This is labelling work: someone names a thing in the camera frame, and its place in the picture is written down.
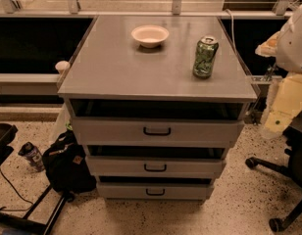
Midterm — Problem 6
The grey drawer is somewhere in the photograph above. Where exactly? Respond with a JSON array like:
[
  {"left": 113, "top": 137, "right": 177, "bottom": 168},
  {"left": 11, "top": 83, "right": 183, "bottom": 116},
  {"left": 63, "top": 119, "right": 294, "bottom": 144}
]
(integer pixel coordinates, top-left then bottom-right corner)
[
  {"left": 96, "top": 182, "right": 214, "bottom": 200},
  {"left": 85, "top": 156, "right": 227, "bottom": 178},
  {"left": 71, "top": 117, "right": 244, "bottom": 148}
]

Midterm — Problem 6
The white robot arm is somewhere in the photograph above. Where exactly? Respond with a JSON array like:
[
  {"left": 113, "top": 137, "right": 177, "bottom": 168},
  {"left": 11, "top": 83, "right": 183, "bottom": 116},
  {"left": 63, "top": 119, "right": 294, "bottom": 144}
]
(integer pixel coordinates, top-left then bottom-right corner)
[{"left": 255, "top": 4, "right": 302, "bottom": 139}]

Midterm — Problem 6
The grey drawer cabinet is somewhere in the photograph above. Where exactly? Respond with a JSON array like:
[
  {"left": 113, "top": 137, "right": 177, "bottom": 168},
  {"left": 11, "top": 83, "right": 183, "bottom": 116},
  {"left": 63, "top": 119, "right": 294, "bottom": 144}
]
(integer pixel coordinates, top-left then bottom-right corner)
[{"left": 57, "top": 15, "right": 261, "bottom": 202}]

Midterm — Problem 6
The white bowl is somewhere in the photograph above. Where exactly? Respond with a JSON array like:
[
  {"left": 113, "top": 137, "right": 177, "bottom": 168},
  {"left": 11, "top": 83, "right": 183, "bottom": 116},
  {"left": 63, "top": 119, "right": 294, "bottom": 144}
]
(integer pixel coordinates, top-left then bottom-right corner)
[{"left": 131, "top": 25, "right": 170, "bottom": 48}]

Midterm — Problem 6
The green soda can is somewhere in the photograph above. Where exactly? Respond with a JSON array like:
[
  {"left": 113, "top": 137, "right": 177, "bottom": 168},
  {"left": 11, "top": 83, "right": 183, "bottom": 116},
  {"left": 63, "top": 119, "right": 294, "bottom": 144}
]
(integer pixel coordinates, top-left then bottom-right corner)
[{"left": 192, "top": 35, "right": 219, "bottom": 79}]

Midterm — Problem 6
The small white cup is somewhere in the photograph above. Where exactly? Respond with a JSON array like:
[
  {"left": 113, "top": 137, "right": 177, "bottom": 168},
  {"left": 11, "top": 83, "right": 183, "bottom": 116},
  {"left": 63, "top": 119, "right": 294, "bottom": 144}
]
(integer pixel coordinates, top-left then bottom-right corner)
[{"left": 55, "top": 61, "right": 71, "bottom": 74}]

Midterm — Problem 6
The black backpack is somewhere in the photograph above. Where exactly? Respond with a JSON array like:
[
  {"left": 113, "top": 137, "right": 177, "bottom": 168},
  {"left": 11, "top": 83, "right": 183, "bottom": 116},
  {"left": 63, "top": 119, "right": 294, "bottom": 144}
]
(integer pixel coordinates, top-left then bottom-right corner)
[{"left": 42, "top": 130, "right": 96, "bottom": 193}]

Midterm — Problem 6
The dark water bottle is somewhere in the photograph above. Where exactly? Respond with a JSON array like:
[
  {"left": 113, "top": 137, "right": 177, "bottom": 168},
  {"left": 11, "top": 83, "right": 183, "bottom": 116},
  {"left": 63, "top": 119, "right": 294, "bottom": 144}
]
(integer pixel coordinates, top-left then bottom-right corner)
[{"left": 18, "top": 142, "right": 44, "bottom": 172}]

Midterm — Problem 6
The black office chair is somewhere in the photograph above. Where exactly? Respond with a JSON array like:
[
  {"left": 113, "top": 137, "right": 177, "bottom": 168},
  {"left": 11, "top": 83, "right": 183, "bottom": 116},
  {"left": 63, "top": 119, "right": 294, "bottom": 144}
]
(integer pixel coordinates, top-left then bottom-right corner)
[{"left": 244, "top": 124, "right": 302, "bottom": 233}]

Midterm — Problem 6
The black bin at left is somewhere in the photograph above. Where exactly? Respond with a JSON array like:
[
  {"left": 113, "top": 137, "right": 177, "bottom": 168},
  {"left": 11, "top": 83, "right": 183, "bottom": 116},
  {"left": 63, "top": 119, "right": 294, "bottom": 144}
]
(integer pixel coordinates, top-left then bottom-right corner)
[{"left": 0, "top": 123, "right": 18, "bottom": 165}]

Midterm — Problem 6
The white cable behind cabinet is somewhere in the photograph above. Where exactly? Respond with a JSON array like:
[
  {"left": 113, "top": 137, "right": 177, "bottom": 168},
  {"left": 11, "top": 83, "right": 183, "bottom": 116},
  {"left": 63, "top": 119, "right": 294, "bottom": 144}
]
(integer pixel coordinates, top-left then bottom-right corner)
[{"left": 225, "top": 8, "right": 238, "bottom": 52}]

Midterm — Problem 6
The black floor cable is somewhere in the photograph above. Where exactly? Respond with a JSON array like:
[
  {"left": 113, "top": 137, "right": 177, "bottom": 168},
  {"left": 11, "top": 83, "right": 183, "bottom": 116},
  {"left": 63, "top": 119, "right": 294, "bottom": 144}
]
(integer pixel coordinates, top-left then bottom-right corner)
[{"left": 0, "top": 159, "right": 35, "bottom": 212}]

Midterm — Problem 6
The black stand frame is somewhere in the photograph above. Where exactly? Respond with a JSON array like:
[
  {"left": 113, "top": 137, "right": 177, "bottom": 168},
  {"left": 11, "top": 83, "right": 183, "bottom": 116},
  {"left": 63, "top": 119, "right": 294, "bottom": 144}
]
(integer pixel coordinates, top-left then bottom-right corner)
[{"left": 0, "top": 184, "right": 69, "bottom": 235}]

